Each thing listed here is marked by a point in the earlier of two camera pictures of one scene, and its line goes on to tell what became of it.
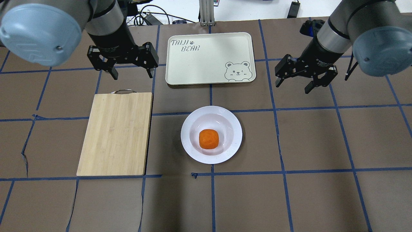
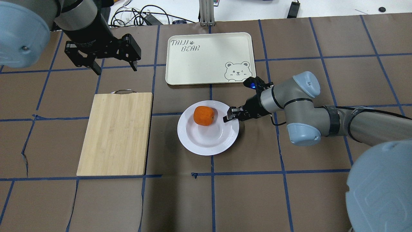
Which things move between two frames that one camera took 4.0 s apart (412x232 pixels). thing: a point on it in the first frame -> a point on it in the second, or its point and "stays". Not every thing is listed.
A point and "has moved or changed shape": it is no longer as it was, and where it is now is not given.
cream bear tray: x=203 y=58 stays
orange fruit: x=208 y=139 -> x=203 y=115
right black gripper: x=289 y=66 -> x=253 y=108
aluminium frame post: x=207 y=17 stays
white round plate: x=230 y=133 has moved or changed shape
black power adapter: x=293 y=11 stays
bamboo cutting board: x=116 y=138 stays
